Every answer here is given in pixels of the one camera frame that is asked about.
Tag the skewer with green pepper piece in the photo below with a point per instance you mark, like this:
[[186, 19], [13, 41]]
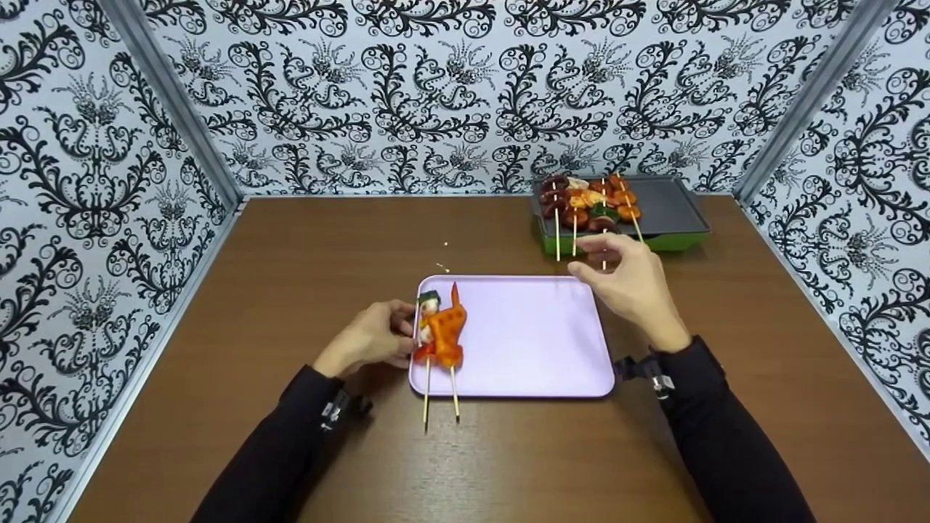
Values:
[[603, 213]]

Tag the black wrist band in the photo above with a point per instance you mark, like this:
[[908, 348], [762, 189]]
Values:
[[647, 370], [340, 410]]

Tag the pink rectangular tray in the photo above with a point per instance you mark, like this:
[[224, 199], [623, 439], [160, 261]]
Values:
[[530, 338]]

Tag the skewer with dark red sausages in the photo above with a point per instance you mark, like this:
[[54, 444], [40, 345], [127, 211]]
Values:
[[554, 197]]

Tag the person's right forearm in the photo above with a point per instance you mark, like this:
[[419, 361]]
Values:
[[726, 450]]

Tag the person's right hand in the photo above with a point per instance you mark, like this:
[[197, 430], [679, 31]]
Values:
[[636, 290]]

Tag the green grill with dark plate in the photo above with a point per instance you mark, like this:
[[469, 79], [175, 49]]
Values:
[[668, 207]]

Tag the skewer with green topped pieces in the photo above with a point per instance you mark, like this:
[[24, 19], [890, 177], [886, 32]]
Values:
[[429, 302]]

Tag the skewer with orange round pieces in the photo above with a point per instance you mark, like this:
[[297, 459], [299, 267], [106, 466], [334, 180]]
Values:
[[628, 212]]

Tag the skewer with orange shrimp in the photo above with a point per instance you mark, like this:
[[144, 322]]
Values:
[[450, 328]]

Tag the skewer with yellow pieces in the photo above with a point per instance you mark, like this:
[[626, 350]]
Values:
[[577, 200]]

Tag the person's left hand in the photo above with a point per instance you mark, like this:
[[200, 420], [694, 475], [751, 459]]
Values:
[[367, 338]]

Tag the person's left forearm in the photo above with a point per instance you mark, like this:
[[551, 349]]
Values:
[[280, 457]]

